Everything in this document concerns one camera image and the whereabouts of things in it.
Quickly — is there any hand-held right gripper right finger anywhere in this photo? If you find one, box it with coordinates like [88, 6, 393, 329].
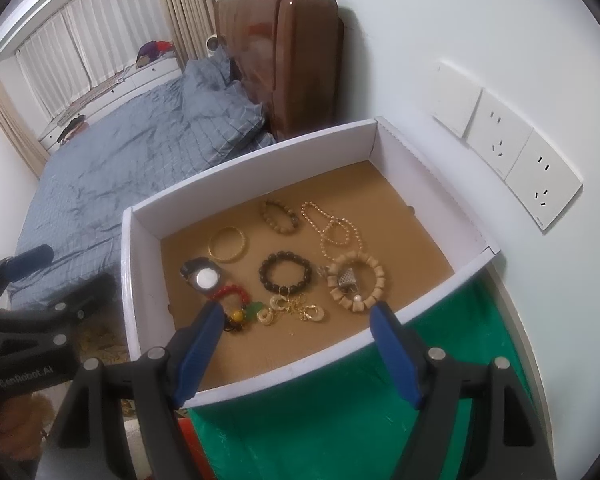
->
[370, 302, 558, 480]

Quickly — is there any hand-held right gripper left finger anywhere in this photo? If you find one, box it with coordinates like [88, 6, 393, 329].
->
[50, 300, 226, 480]

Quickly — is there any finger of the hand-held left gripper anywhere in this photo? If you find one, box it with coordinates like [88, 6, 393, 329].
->
[35, 273, 119, 329]
[7, 244, 56, 281]

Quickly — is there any red bead bracelet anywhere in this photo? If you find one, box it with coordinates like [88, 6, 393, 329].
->
[207, 284, 266, 333]

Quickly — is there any wooden tube bead bracelet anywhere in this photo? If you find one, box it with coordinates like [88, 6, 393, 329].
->
[326, 252, 387, 312]

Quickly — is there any black wrist watch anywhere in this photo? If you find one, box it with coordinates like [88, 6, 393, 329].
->
[180, 257, 221, 292]

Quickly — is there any gold dangle earring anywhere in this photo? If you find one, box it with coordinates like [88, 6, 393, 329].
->
[256, 295, 293, 327]
[290, 295, 327, 323]

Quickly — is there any silver mesh brooch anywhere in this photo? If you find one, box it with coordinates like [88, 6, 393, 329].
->
[336, 267, 359, 293]

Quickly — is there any gold bangle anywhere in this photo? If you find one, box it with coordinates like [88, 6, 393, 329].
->
[209, 226, 248, 263]

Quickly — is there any dark bead bracelet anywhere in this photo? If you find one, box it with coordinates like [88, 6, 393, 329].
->
[258, 251, 315, 295]

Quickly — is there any gold bead chain necklace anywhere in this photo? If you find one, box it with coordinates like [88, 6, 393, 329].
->
[300, 201, 367, 261]

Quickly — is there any brown bead bracelet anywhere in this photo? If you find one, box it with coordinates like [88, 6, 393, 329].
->
[259, 200, 300, 235]

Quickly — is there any white cardboard box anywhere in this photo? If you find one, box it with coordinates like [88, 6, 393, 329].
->
[120, 116, 501, 409]

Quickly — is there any person's left hand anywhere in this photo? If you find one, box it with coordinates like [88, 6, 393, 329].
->
[0, 392, 48, 480]

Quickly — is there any tan floor rug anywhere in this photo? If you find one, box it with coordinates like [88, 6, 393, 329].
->
[75, 317, 133, 413]

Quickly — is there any red sheet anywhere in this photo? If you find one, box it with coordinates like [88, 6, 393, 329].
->
[177, 417, 213, 480]

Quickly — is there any green cloth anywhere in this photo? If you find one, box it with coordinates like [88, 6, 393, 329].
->
[187, 275, 531, 480]

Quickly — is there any beige curtain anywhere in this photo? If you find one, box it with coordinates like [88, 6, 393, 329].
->
[157, 0, 221, 63]
[0, 67, 48, 176]

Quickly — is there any dark red bundle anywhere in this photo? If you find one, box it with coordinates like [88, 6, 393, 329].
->
[55, 117, 88, 143]

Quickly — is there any bed with grey bedding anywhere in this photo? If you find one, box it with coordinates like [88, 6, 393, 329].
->
[7, 55, 276, 311]

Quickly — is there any white window cabinet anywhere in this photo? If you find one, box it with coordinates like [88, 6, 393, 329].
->
[37, 55, 181, 153]

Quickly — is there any white sheer curtain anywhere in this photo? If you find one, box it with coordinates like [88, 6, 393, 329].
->
[0, 0, 181, 126]

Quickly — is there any purple and red bundle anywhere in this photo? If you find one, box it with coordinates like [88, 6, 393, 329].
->
[136, 40, 177, 61]

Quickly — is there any blue-grey pillow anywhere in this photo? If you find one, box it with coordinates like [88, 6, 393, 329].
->
[182, 49, 246, 93]

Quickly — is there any brown leather headboard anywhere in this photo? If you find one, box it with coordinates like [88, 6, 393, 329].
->
[214, 0, 346, 143]

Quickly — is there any white wall socket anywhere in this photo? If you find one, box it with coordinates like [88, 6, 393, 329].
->
[504, 129, 583, 232]
[467, 89, 535, 181]

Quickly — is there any white wall switch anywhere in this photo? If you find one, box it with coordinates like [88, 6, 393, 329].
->
[432, 60, 482, 140]

